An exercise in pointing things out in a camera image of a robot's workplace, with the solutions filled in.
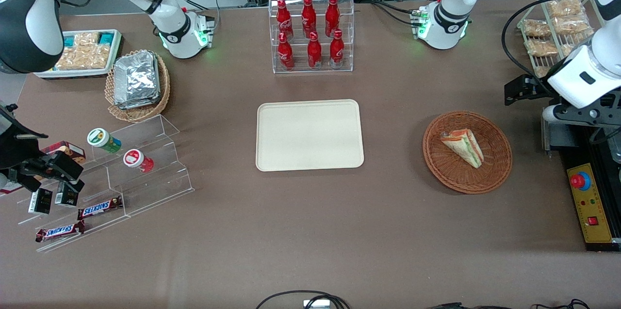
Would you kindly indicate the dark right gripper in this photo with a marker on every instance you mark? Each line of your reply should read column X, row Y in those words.
column 13, row 149

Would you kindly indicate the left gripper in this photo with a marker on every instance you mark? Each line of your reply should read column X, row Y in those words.
column 535, row 87

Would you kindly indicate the triangular sandwich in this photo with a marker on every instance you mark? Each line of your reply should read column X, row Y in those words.
column 465, row 146

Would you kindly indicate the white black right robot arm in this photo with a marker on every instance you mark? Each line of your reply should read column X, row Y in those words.
column 29, row 8

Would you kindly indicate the tan oval wicker basket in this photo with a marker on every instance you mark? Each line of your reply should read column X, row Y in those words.
column 138, row 114

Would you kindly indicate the white rectangular snack tray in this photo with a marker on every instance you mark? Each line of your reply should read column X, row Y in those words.
column 73, row 73

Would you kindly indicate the brown round wicker basket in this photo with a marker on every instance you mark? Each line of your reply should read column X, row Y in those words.
column 451, row 173

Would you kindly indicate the beige plastic tray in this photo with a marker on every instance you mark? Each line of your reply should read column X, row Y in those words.
column 309, row 135

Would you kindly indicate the clear bag of crackers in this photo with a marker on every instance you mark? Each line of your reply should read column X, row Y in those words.
column 536, row 28
column 568, row 50
column 542, row 72
column 572, row 25
column 563, row 7
column 541, row 47

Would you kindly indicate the small black box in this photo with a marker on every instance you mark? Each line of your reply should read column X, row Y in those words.
column 66, row 196
column 40, row 201

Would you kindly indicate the red-brown chocolate box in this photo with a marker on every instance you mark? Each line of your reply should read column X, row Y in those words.
column 68, row 150

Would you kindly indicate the snickers chocolate bar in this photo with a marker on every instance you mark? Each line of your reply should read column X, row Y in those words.
column 59, row 232
column 99, row 208

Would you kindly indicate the green white-lid cup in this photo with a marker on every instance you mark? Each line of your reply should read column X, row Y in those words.
column 103, row 139

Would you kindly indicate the red white-lid cup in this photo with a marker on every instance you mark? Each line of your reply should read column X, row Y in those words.
column 137, row 160

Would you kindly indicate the black yellow control box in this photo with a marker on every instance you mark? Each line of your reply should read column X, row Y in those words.
column 577, row 154

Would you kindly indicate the clear acrylic step shelf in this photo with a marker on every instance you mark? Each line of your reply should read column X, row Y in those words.
column 155, row 183

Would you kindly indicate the silver foil pack stack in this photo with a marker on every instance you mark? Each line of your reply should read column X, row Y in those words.
column 136, row 81

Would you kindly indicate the beige cracker snack bag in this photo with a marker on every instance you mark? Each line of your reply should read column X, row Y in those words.
column 85, row 54

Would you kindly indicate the teal snack pack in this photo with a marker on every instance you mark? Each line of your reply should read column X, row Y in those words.
column 70, row 40

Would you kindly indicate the yellow emergency stop box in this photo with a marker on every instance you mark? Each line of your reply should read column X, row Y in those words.
column 594, row 217

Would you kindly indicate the red cola bottle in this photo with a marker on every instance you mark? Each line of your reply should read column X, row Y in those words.
column 314, row 53
column 336, row 51
column 332, row 17
column 308, row 18
column 285, row 54
column 284, row 20

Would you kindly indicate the clear acrylic bottle rack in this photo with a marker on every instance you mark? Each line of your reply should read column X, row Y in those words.
column 298, row 69

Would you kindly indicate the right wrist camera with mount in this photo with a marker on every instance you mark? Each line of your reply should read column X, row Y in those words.
column 29, row 182

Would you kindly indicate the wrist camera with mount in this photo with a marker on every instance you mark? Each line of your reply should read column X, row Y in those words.
column 582, row 115
column 29, row 182

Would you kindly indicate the grey metal bracket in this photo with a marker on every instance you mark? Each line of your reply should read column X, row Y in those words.
column 550, row 139

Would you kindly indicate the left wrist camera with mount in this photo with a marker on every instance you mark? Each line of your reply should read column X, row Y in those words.
column 582, row 115

